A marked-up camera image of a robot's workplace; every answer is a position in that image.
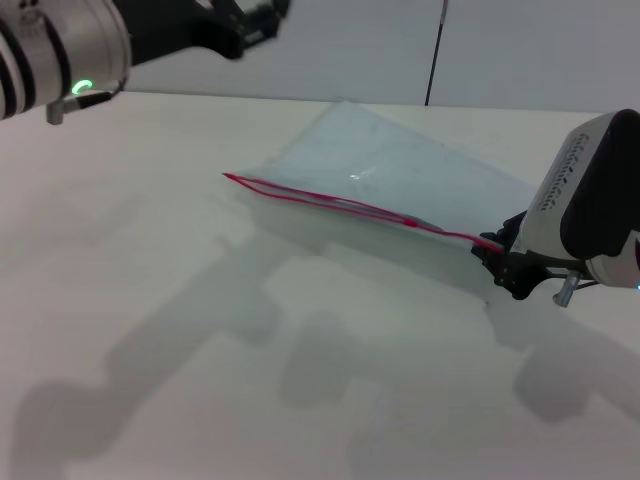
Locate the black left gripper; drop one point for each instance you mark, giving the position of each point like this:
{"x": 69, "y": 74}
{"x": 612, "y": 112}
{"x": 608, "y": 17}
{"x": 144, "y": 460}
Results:
{"x": 185, "y": 27}

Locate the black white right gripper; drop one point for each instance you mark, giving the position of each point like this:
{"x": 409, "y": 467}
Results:
{"x": 595, "y": 185}

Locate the clear document bag red zipper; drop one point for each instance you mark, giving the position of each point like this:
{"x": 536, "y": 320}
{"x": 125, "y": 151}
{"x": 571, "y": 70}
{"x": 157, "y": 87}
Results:
{"x": 400, "y": 165}

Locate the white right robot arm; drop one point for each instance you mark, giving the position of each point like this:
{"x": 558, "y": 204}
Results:
{"x": 620, "y": 265}

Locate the thin dark vertical wall strip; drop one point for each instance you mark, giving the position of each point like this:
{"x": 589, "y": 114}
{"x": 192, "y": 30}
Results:
{"x": 435, "y": 55}

